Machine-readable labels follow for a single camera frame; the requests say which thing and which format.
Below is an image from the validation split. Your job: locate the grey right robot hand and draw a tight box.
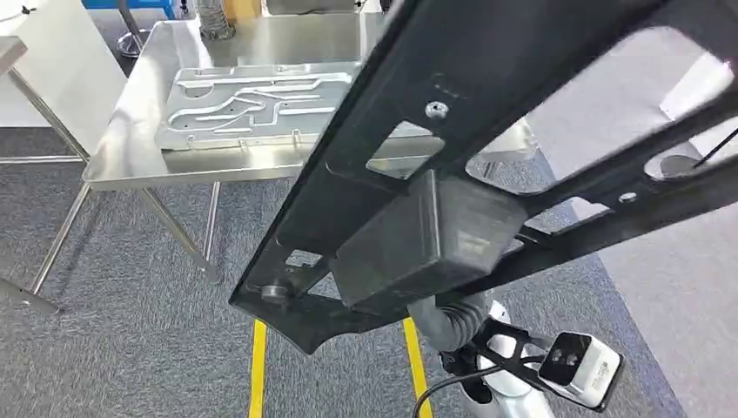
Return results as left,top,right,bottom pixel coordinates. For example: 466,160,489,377
329,169,529,317

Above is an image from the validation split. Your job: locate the black licence plate frame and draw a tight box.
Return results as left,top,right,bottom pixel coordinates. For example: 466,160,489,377
228,0,738,356

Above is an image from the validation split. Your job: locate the yellow floor tape line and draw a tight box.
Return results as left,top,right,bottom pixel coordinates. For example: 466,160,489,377
401,316,434,418
247,319,270,418

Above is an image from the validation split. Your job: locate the stamped metal plate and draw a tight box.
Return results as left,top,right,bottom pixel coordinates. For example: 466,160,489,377
153,61,440,153

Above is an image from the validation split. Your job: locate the steel table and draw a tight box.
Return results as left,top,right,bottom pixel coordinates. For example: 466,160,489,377
25,11,540,296

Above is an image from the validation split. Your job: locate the steel stool base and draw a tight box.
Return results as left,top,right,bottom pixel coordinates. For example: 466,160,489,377
114,0,152,59

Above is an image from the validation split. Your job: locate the white partition panel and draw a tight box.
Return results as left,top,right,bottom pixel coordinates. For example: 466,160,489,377
0,0,129,158

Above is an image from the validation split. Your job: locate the black cable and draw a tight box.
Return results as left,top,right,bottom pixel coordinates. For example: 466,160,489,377
411,356,544,418

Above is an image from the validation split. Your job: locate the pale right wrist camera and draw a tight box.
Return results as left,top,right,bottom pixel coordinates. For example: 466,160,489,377
460,317,626,415

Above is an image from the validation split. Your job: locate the ribbed grey hose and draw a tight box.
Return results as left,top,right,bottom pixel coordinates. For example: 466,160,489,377
194,0,237,41

